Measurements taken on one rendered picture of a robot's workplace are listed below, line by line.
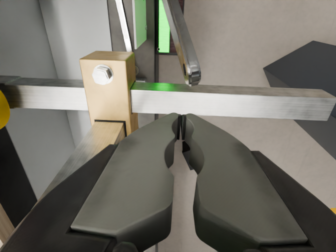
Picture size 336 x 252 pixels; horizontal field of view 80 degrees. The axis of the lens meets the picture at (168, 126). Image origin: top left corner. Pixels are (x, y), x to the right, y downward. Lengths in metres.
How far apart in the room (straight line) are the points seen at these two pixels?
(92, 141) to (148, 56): 0.22
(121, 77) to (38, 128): 0.30
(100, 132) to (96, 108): 0.03
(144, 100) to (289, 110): 0.17
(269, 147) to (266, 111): 1.19
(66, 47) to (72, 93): 0.27
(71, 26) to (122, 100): 0.30
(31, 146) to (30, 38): 0.21
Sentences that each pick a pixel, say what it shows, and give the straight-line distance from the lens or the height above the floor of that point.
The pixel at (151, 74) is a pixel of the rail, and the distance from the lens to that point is 0.40.
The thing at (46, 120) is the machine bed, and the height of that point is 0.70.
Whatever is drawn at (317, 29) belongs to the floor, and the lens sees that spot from 1.27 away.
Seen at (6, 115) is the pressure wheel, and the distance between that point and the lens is 0.30.
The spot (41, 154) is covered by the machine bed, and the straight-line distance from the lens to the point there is 0.51.
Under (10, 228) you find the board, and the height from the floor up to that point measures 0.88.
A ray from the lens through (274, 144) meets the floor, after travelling 1.46.
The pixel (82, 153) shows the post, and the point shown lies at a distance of 0.21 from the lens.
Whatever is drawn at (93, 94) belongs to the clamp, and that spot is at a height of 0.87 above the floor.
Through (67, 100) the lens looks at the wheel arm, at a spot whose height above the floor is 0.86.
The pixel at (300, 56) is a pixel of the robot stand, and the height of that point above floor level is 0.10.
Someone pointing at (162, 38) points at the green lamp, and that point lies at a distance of 0.38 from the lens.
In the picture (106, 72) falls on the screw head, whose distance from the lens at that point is 0.22.
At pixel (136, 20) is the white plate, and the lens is 0.29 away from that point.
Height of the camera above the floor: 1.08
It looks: 60 degrees down
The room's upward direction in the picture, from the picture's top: 176 degrees counter-clockwise
